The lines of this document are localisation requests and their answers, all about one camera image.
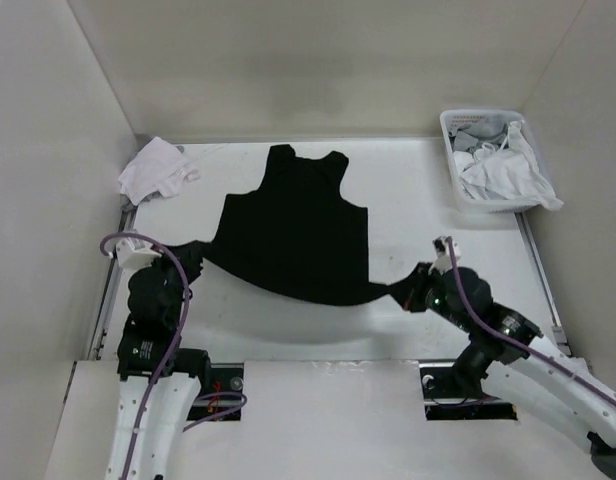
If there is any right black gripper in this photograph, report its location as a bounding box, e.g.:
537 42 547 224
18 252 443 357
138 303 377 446
383 261 473 332

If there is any black tank top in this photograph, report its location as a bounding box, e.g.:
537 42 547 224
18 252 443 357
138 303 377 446
172 145 425 312

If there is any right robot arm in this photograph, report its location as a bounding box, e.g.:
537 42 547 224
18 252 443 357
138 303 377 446
393 263 616 479

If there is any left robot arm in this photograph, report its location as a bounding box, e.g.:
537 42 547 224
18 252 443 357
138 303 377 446
105 242 213 479

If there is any folded white tank top stack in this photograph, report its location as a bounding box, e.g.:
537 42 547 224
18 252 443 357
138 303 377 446
118 137 200 206

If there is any white tank top in basket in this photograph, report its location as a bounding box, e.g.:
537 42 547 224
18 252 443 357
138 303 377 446
453 120 563 211

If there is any grey tank top in basket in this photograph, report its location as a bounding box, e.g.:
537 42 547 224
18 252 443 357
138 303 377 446
452 116 508 154

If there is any white plastic laundry basket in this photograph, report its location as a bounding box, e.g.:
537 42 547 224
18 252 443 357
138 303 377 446
440 108 563 213

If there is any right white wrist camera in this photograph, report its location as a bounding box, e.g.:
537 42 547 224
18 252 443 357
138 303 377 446
430 236 460 274

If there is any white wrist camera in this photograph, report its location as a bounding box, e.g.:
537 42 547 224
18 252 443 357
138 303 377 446
114 238 161 270
430 236 460 274

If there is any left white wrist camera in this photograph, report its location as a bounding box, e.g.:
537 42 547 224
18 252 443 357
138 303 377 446
114 238 161 270

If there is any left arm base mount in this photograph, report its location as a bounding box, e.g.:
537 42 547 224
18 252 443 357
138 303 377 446
187 363 245 422

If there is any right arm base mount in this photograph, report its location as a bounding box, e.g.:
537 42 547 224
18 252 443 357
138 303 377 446
419 362 518 421

